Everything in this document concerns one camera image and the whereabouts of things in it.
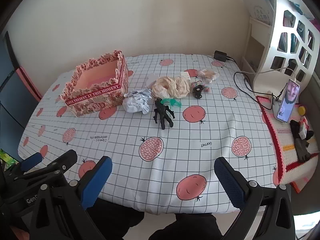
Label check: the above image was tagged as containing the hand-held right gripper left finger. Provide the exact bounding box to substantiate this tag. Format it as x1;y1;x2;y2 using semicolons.
29;156;113;240

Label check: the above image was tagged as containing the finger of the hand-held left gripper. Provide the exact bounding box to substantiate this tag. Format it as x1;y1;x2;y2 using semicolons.
15;149;78;183
5;152;44;180

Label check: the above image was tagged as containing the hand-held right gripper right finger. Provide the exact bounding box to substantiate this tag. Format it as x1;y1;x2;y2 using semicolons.
214;156;296;240

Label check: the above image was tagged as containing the pink floral cardboard box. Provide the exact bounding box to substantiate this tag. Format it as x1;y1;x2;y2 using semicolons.
61;50;129;117

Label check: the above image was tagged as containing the white paper ball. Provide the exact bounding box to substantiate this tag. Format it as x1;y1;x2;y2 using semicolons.
122;89;153;115

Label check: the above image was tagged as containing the black toy car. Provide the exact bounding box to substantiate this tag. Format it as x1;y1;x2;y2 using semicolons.
192;84;203;98

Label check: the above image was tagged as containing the green plastic figure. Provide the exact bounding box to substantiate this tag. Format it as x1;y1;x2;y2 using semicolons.
160;98;182;108

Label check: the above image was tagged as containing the green patterned packet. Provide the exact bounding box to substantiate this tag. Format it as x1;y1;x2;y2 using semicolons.
0;149;18;166

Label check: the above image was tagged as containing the person's black clothing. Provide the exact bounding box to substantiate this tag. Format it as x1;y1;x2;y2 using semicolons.
85;197;225;240

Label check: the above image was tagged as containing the striped crocheted mat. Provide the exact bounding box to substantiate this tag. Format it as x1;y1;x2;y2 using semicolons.
256;95;320;193

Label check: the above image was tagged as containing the dark blue fridge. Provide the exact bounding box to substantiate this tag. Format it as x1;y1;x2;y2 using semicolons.
0;31;28;160

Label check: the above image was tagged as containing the pink folded board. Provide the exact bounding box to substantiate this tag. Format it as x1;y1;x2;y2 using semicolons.
5;31;43;101

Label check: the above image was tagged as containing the black knit glove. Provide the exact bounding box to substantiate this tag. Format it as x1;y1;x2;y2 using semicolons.
289;119;315;162

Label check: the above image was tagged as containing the small red white carton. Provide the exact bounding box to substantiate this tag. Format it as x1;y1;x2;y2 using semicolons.
299;116;310;140

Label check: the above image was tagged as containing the smartphone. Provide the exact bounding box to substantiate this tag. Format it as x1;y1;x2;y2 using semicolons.
277;79;300;123

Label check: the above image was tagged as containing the clear wrapped biscuit packet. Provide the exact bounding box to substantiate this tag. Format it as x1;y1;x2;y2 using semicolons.
198;69;218;82

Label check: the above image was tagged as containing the white lattice shelf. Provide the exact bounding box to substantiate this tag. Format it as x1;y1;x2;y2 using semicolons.
240;0;320;95

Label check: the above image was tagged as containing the black power adapter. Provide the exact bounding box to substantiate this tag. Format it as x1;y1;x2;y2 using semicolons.
214;50;228;62

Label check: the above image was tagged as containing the black cable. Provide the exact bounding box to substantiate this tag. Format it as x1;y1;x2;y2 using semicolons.
225;56;278;110

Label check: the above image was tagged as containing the white cable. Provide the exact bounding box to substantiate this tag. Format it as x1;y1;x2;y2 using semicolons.
211;59;300;83

